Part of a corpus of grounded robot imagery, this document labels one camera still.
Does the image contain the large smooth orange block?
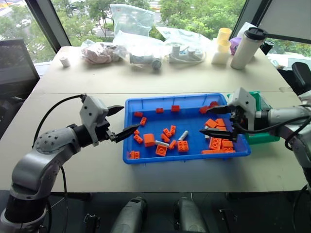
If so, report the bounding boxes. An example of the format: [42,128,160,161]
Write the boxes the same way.
[143,133,156,148]

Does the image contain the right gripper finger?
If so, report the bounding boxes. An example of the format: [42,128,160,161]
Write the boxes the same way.
[199,128,238,142]
[206,104,231,115]

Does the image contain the green plastic container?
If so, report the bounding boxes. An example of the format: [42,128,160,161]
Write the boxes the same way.
[227,91,280,145]

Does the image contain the large clear plastic bag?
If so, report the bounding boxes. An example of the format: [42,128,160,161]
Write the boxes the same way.
[109,4,156,37]

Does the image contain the orange plastic plate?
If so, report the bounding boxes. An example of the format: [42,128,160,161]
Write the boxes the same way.
[201,149,236,155]

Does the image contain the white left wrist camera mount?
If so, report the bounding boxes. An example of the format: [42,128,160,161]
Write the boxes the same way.
[79,95,109,147]

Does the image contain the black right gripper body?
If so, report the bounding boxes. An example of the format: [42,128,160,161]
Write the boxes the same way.
[229,106,249,134]

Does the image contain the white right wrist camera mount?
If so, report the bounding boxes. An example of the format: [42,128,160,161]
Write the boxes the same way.
[228,87,257,132]

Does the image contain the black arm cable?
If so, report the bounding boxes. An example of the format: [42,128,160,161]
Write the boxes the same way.
[32,94,86,149]
[233,115,311,152]

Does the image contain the black window frame post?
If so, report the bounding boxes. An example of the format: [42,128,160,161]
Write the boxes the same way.
[25,0,71,49]
[230,0,273,37]

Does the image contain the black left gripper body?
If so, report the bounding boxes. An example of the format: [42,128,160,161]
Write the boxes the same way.
[96,118,117,144]

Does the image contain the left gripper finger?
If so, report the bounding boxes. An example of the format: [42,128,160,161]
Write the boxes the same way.
[106,105,125,117]
[114,124,141,143]

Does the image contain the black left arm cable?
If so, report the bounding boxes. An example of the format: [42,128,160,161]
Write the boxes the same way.
[32,94,86,149]

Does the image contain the plastic bag with power strip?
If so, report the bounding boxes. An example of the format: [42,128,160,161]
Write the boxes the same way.
[155,26,212,65]

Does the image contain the white tumbler with black lid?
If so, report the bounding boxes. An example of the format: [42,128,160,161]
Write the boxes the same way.
[230,27,268,70]

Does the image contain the blue plastic tray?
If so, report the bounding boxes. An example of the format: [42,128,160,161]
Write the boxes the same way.
[122,93,252,165]

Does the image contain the plastic bag with grey device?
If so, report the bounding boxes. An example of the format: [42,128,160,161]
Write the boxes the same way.
[113,30,168,72]

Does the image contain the dark grey rounded shape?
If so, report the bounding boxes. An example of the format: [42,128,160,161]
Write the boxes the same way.
[173,197,208,233]
[110,196,148,233]

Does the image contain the black rounded object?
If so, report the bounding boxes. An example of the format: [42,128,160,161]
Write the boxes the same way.
[291,62,311,95]

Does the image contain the plastic bag with pink contents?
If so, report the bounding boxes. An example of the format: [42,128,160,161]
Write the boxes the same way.
[80,40,127,65]

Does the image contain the purple plastic object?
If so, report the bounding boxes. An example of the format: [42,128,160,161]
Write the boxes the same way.
[229,36,242,56]

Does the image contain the black mesh chair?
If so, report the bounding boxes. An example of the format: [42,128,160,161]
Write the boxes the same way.
[0,38,41,99]

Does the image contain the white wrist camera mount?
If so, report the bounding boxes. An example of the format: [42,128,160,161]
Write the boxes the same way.
[79,95,109,147]
[228,87,257,132]

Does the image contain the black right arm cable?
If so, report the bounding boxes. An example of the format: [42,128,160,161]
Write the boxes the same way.
[233,115,311,152]

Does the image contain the stacked yellow plastic cups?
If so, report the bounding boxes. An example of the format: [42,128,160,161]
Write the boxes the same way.
[216,27,233,53]

